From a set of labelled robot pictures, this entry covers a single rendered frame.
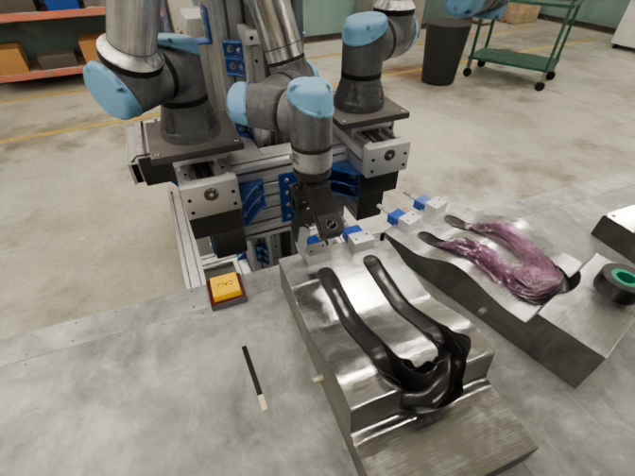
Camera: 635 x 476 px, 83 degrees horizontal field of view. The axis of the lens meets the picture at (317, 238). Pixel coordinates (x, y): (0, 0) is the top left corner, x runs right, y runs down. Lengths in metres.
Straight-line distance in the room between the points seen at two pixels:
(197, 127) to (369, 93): 0.48
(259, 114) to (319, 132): 0.11
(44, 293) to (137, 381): 1.61
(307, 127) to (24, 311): 1.95
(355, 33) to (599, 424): 0.98
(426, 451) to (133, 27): 0.84
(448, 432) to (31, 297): 2.12
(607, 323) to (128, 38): 0.99
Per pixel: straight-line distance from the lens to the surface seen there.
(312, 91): 0.60
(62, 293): 2.31
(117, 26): 0.79
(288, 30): 0.76
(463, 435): 0.67
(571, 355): 0.82
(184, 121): 0.96
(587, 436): 0.83
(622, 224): 1.21
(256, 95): 0.66
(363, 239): 0.82
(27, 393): 0.90
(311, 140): 0.62
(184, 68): 0.92
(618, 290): 0.88
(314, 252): 0.78
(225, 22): 1.13
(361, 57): 1.07
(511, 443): 0.69
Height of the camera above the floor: 1.46
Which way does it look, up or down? 41 degrees down
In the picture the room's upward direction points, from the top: straight up
